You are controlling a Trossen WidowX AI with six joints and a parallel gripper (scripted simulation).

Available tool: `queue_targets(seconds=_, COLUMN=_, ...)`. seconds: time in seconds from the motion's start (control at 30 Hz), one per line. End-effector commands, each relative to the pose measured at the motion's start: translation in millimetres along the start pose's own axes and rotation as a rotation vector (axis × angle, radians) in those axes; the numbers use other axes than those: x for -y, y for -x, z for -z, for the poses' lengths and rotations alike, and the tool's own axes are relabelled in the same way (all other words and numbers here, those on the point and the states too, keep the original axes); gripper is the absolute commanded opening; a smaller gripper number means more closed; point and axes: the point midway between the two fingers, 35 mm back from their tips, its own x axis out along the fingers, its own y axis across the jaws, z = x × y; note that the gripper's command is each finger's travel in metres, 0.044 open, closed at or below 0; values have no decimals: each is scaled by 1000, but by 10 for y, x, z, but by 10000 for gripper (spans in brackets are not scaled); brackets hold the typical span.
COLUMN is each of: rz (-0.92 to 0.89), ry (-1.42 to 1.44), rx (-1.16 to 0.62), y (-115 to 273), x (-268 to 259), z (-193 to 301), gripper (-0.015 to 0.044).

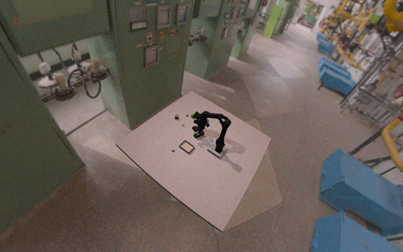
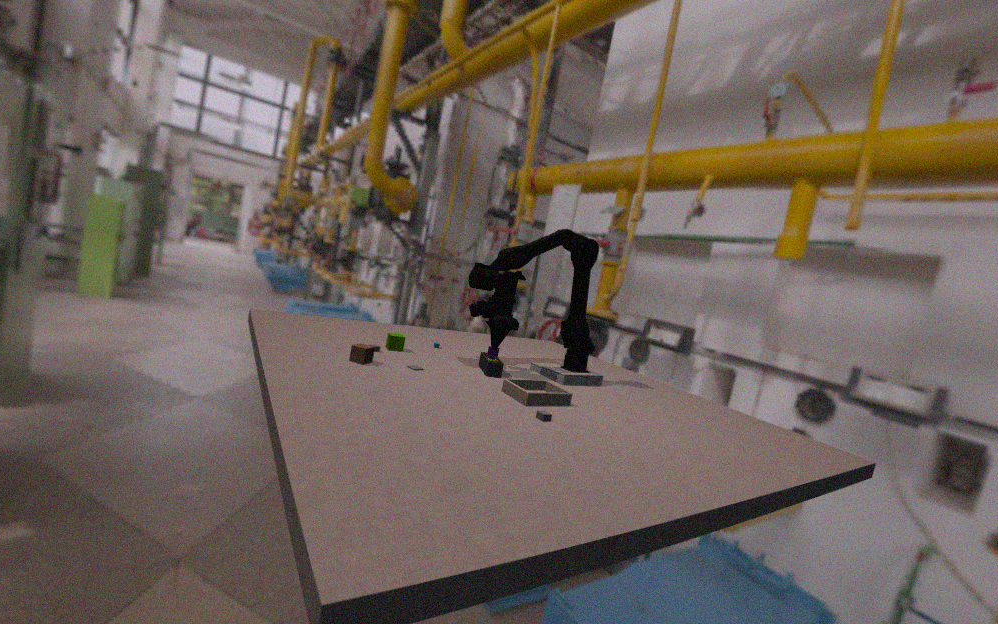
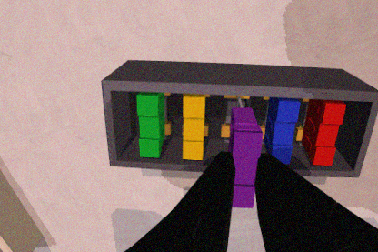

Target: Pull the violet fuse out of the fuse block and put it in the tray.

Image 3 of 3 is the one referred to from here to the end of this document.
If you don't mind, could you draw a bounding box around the beige rectangular tray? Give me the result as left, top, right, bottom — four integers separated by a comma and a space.
0, 169, 44, 252

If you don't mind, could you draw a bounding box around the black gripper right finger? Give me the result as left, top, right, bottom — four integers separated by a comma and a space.
254, 154, 378, 252

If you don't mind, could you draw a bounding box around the dark grey fuse block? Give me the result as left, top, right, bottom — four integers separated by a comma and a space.
101, 60, 378, 178

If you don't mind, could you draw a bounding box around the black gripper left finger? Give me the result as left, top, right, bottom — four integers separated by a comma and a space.
125, 151, 235, 252

